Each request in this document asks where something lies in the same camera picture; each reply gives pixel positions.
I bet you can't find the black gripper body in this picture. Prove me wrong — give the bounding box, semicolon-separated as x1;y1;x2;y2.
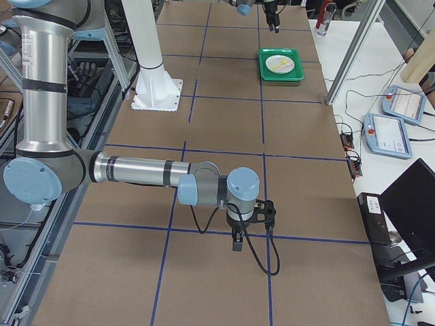
263;0;279;17
226;217;244;236

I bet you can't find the yellow plastic spoon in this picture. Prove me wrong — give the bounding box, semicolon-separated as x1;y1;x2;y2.
272;60;288;69

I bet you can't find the white round plate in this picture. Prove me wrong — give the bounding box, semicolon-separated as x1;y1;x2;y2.
265;55;295;75

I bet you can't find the pink plastic spoon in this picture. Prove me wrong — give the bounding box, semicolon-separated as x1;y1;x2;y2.
274;65;294;73

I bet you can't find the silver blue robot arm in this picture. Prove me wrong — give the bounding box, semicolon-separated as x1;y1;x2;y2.
3;1;260;251
225;0;280;33

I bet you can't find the green plastic tray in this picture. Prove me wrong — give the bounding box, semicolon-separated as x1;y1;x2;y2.
258;48;305;84

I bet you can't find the black orange connector hub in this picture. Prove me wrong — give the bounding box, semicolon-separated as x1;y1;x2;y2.
339;122;354;150

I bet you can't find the black computer box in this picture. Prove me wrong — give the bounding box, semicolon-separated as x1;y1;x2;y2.
357;192;403;266

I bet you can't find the far blue teach pendant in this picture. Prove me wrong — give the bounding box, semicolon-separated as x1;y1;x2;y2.
381;85;426;125

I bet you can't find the blue teach pendant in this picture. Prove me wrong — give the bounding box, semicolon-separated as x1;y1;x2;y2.
381;85;426;125
363;113;413;159

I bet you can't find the near blue teach pendant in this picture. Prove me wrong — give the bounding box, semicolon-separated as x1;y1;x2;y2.
363;113;413;159

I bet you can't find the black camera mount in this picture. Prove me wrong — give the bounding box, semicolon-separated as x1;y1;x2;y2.
248;199;276;236

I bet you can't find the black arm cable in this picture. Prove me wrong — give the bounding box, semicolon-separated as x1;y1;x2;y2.
188;200;281;276

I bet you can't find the aluminium frame post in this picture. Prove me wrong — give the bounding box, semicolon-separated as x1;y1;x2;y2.
326;0;386;105

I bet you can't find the white pedestal column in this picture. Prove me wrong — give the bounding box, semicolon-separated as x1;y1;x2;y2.
122;0;183;112

